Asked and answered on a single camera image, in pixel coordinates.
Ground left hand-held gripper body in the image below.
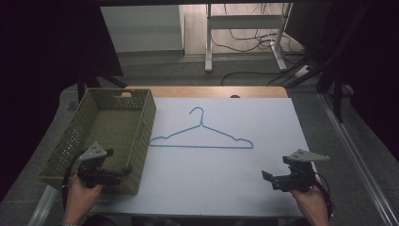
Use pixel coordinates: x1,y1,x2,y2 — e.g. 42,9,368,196
76,141,125,189

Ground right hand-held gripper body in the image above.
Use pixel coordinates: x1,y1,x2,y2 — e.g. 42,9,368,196
271,149,331,193

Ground person's right hand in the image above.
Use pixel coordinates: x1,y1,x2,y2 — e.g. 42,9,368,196
291,183,330,222

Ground person's left hand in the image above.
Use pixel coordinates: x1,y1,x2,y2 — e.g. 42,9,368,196
63,175,105,225

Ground green woven plastic basket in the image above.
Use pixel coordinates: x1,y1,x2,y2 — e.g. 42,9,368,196
37,88,157,195

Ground white table cover sheet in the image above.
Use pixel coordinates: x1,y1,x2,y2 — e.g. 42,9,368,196
89,97,318,218

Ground black metal stand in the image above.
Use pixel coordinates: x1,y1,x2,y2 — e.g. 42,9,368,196
75,70,128,102
315,60,347,124

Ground person's dark clothing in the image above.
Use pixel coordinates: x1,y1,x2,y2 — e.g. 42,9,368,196
82,214,302,226

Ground white power strip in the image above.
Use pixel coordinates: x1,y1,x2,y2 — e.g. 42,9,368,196
295,64,312,78

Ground dark curtain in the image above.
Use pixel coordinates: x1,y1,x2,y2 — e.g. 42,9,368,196
0,0,124,202
283,0,399,163

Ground white cabinet panel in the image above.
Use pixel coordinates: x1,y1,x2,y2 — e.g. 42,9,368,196
100,4,186,55

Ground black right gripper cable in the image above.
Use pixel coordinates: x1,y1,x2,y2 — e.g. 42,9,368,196
313,179,335,221

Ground silver metal rail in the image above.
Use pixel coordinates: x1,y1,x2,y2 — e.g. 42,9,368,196
27,184,60,226
317,93,399,226

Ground blue wire clothes hanger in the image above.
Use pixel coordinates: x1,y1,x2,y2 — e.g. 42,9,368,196
149,106,255,150

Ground black floor cables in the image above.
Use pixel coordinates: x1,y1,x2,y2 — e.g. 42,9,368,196
210,3,314,88

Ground white metal desk frame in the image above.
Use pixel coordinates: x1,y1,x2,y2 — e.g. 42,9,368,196
204,3,295,73

